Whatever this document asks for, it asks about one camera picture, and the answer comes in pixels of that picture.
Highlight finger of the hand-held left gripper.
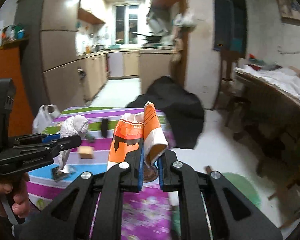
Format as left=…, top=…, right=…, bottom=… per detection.
left=15, top=133, right=62, bottom=143
left=14, top=134, right=82, bottom=156

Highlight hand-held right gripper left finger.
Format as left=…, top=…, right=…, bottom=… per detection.
left=19, top=142, right=144, bottom=240

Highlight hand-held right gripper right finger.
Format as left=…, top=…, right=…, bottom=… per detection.
left=157, top=149, right=283, bottom=240

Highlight white tissue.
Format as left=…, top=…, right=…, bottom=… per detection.
left=59, top=115, right=89, bottom=170

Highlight orange white packet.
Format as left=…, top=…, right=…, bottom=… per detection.
left=107, top=101, right=169, bottom=183

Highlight green-lined waste bin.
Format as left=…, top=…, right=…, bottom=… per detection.
left=171, top=172, right=262, bottom=233

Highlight person's left hand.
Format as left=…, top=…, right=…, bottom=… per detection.
left=0, top=172, right=30, bottom=219

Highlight small brown box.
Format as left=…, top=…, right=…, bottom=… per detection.
left=78, top=146, right=94, bottom=159

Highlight black packet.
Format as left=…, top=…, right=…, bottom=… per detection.
left=51, top=166, right=77, bottom=182

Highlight small black object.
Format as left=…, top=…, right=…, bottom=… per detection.
left=101, top=118, right=109, bottom=138

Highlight orange wooden wardrobe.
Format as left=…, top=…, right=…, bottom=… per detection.
left=0, top=39, right=34, bottom=140

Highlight grey refrigerator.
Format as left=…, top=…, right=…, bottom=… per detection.
left=15, top=0, right=108, bottom=105

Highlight beige kitchen base cabinets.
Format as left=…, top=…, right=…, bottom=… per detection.
left=77, top=47, right=180, bottom=100

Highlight black wok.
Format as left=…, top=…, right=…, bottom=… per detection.
left=137, top=34, right=163, bottom=43

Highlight wooden dining table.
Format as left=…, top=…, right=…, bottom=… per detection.
left=234, top=69, right=300, bottom=178

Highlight wooden chair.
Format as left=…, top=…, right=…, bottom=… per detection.
left=267, top=165, right=300, bottom=229
left=211, top=49, right=250, bottom=128

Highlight kitchen window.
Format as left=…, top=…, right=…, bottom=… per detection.
left=114, top=4, right=140, bottom=45

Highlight steel range hood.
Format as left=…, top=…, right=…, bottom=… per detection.
left=146, top=7, right=173, bottom=34

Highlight hanging white plastic bag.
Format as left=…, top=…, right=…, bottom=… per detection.
left=182, top=10, right=198, bottom=28

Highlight dark window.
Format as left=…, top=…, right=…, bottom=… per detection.
left=212, top=0, right=248, bottom=58

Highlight framed picture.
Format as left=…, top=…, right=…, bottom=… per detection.
left=275, top=0, right=300, bottom=28

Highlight white wall cable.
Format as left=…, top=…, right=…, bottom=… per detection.
left=277, top=46, right=300, bottom=54

